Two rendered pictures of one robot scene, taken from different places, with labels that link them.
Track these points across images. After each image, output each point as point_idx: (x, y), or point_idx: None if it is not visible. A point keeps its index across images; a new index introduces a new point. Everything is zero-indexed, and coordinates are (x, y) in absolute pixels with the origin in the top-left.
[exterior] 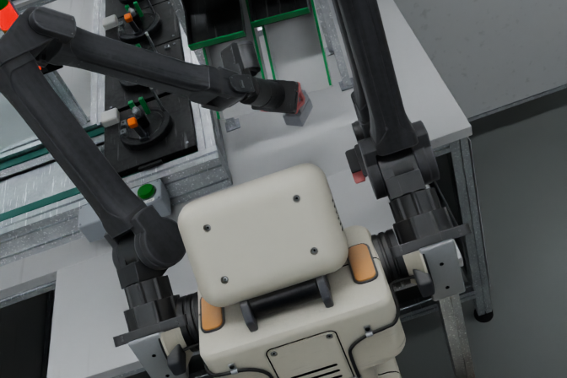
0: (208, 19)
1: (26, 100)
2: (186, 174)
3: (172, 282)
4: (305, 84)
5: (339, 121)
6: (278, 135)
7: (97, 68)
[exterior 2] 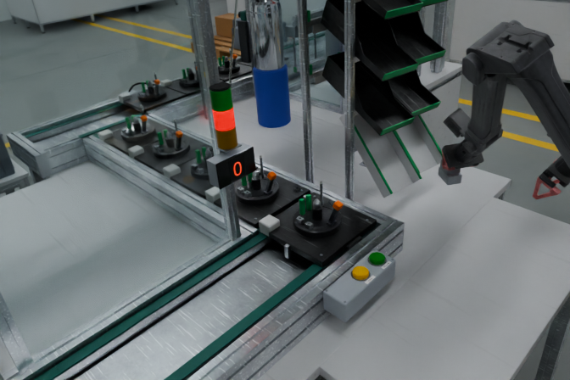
0: (377, 115)
1: (561, 81)
2: (386, 242)
3: (445, 326)
4: (421, 165)
5: (427, 196)
6: (394, 214)
7: (500, 89)
